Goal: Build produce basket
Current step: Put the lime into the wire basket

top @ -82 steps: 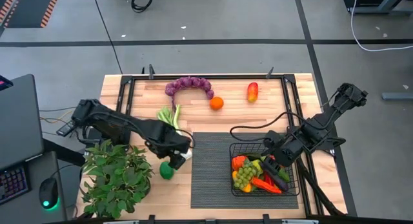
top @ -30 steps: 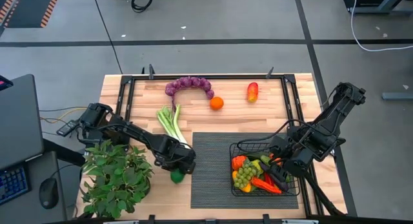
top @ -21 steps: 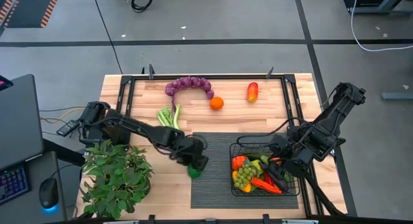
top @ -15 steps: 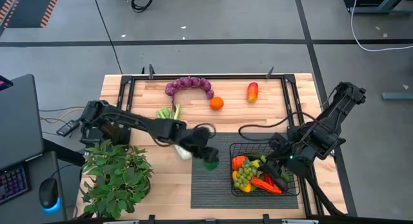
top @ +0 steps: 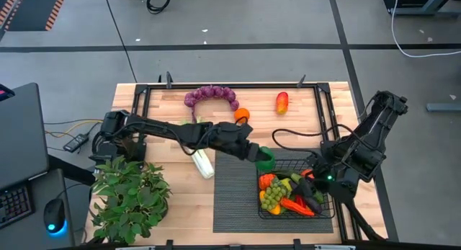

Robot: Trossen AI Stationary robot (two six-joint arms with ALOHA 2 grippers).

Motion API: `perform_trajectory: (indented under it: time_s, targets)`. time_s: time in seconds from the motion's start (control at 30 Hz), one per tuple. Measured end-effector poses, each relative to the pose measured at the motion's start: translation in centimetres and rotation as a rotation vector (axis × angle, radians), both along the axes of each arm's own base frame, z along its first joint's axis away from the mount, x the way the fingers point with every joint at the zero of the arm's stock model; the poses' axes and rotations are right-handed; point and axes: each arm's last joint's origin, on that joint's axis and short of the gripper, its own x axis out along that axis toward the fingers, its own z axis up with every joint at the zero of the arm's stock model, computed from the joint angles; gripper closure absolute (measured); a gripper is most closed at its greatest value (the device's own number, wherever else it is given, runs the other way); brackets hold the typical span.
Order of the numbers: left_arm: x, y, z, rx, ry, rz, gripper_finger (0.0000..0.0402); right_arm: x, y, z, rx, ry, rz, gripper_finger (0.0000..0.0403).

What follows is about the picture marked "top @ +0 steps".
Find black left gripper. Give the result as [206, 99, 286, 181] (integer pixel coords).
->
[210, 122, 273, 163]

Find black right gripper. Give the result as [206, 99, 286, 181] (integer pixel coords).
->
[313, 158, 352, 204]

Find green avocado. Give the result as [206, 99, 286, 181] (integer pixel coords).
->
[254, 146, 277, 173]

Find small orange pepper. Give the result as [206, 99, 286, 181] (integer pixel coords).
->
[258, 173, 277, 191]

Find small purple eggplant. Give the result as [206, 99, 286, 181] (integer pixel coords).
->
[293, 177, 315, 200]

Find orange fruit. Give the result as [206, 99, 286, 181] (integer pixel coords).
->
[233, 107, 251, 124]

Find green grape bunch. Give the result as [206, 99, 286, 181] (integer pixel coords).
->
[259, 181, 286, 211]

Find red chili pepper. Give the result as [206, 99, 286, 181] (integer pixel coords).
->
[279, 196, 315, 218]

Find white bok choy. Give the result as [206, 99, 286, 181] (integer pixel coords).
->
[182, 116, 216, 180]

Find red yellow mango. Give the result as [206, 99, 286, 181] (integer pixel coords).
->
[275, 91, 290, 115]

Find purple grape bunch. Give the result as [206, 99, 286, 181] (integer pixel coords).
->
[184, 85, 240, 123]

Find grey woven placemat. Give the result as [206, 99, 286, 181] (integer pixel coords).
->
[212, 147, 334, 234]

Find grey furniture foot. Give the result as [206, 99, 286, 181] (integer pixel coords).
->
[426, 102, 461, 112]

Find green potted plant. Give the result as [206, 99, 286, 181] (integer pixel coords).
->
[89, 155, 172, 245]

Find black power adapter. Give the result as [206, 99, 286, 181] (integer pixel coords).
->
[63, 133, 90, 153]

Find black computer mouse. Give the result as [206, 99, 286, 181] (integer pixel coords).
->
[42, 198, 68, 236]

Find black laptop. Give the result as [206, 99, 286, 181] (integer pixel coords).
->
[0, 82, 50, 189]

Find dark grey desk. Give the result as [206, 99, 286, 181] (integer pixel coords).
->
[0, 169, 76, 250]

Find backlit black keyboard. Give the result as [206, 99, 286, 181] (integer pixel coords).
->
[0, 183, 35, 229]

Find black device red screen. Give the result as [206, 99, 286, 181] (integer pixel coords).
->
[0, 83, 16, 102]

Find hazard striped floor mat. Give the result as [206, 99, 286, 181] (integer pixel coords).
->
[0, 0, 69, 33]

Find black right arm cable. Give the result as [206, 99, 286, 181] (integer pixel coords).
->
[272, 123, 357, 161]

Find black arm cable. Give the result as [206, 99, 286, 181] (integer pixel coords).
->
[169, 115, 251, 157]
[272, 123, 357, 161]

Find black wire basket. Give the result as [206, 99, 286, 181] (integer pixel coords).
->
[256, 158, 336, 220]

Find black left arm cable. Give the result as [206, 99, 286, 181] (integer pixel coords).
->
[169, 115, 251, 157]

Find black metal rig frame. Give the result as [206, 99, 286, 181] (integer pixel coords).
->
[46, 71, 461, 250]

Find white floor cable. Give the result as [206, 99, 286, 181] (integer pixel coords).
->
[390, 0, 461, 59]

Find coiled black cable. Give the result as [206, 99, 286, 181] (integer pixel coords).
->
[146, 0, 172, 15]

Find yellow cable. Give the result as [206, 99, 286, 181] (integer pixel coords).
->
[45, 119, 107, 139]

